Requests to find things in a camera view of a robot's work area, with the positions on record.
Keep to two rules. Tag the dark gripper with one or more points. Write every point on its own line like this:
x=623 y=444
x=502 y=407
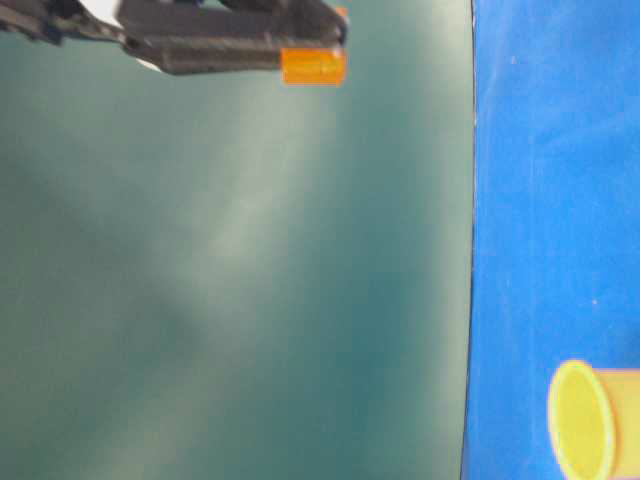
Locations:
x=54 y=21

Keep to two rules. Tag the yellow cylinder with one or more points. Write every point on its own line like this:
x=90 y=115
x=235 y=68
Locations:
x=593 y=421

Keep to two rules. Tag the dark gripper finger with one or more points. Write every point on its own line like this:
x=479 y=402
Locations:
x=305 y=20
x=194 y=59

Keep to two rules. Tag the orange block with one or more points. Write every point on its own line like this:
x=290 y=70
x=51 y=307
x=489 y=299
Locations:
x=314 y=66

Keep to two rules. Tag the blue mat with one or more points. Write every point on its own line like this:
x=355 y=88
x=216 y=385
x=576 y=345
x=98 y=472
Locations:
x=556 y=217

